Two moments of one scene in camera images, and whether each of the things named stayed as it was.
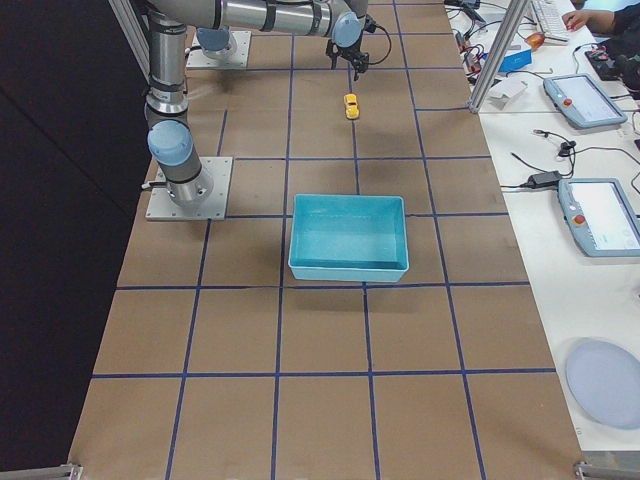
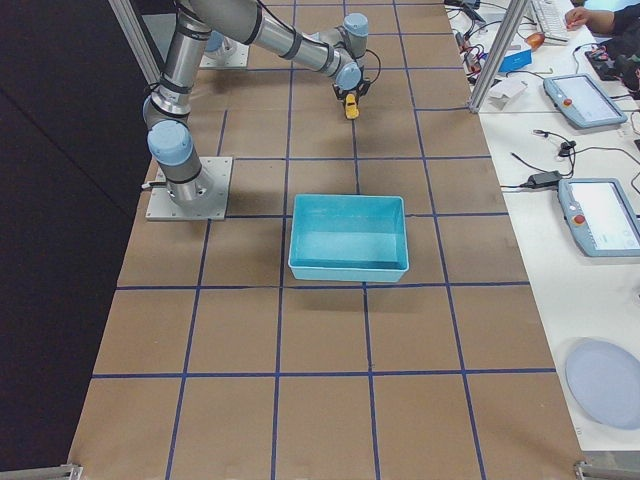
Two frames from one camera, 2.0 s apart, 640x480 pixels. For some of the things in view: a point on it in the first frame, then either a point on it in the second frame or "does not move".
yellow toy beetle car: [352, 109] does not move
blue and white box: [516, 61] does not move
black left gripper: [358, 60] → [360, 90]
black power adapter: [543, 180] does not move
